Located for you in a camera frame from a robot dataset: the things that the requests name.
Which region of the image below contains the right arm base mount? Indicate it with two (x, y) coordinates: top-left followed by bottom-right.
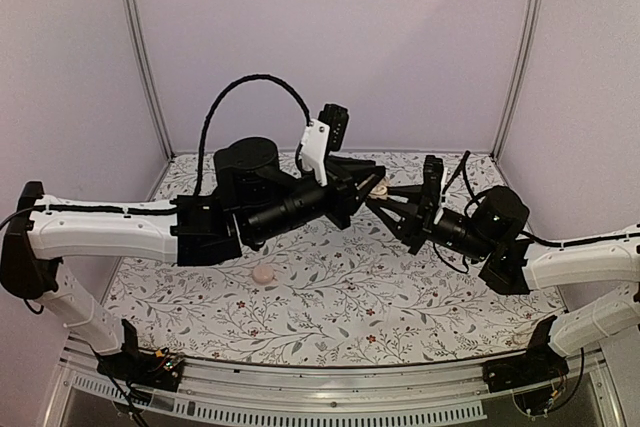
(482, 316), (569, 417)

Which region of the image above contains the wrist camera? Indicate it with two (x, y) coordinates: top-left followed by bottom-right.
(422, 155), (446, 199)
(295, 103), (349, 187)

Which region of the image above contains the floral patterned table mat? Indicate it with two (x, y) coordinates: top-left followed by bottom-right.
(102, 149), (569, 368)

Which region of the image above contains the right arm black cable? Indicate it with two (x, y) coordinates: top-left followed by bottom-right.
(439, 149), (496, 213)

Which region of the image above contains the aluminium corner post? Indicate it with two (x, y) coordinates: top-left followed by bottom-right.
(490, 0), (543, 164)
(122, 0), (175, 161)

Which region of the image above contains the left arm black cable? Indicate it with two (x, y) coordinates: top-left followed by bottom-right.
(192, 74), (314, 198)

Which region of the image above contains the left aluminium corner post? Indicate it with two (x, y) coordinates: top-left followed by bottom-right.
(122, 0), (175, 161)

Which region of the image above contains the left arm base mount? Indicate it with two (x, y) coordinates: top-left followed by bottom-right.
(97, 319), (185, 392)

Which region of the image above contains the right aluminium corner post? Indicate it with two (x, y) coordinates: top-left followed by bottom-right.
(490, 0), (543, 164)

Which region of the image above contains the white earbuds charging case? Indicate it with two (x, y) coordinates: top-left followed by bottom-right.
(369, 177), (390, 200)

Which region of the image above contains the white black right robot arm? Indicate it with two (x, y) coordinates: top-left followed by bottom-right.
(366, 180), (639, 383)

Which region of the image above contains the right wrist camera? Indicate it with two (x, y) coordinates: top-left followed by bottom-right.
(422, 155), (446, 199)

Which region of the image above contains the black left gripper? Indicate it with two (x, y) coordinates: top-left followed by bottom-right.
(244, 159), (385, 247)

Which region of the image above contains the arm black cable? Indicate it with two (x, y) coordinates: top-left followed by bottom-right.
(439, 149), (496, 213)
(192, 74), (314, 198)

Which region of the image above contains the pinkish earbud on table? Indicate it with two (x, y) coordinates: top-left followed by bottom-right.
(251, 264), (275, 285)

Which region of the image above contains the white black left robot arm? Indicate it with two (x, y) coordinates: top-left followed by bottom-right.
(1, 137), (385, 381)

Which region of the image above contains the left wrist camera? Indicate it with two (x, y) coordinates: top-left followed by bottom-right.
(295, 103), (349, 187)

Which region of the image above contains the aluminium front rail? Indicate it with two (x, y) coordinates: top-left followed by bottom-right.
(41, 338), (631, 426)

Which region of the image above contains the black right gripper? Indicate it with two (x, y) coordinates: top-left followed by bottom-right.
(366, 185), (494, 264)

